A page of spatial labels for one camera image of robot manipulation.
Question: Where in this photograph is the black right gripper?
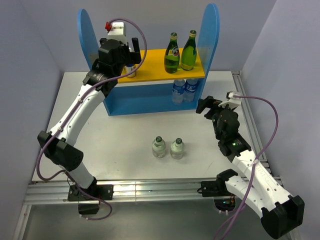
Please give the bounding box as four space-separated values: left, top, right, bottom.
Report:
196 95 236 140

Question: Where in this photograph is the silver blue can front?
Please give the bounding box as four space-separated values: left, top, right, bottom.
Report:
125 64 137 78

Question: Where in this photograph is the green glass Perrier bottle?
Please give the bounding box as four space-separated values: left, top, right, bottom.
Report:
164 32 180 74

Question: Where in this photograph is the small clear bottle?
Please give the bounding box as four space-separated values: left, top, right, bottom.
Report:
152 136 166 158
170 138 185 160

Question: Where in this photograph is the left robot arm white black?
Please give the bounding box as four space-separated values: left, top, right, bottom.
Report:
37 37 142 200

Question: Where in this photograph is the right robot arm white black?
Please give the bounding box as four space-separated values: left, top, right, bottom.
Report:
196 91 305 240

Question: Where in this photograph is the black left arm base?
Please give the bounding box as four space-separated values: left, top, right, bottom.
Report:
67 184 114 216

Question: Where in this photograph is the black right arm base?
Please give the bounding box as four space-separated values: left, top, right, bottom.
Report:
197 179 236 213

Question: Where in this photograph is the blue and yellow wooden shelf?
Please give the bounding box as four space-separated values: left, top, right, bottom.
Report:
77 3 220 116

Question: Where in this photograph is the clear Pocari Sweat bottle right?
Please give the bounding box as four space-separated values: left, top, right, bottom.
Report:
183 78 199 103

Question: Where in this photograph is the clear pocari sweat bottle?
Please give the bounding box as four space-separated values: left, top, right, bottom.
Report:
172 79 186 105
183 78 199 103

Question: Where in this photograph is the clear Pocari Sweat bottle left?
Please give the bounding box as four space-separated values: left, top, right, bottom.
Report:
172 79 186 105

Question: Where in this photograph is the green glass bottle yellow label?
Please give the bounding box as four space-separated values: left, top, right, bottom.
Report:
180 30 197 71

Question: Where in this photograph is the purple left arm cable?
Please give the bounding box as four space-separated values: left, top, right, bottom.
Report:
36 17 148 221

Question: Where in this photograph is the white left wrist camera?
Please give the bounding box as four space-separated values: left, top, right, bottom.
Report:
105 22 127 44

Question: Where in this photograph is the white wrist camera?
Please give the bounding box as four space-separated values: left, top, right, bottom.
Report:
105 22 127 44
218 91 242 110

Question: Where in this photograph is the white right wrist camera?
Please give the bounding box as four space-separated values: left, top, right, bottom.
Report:
218 91 242 110

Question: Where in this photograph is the aluminium mounting rail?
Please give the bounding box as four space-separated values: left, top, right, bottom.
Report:
23 177 266 206

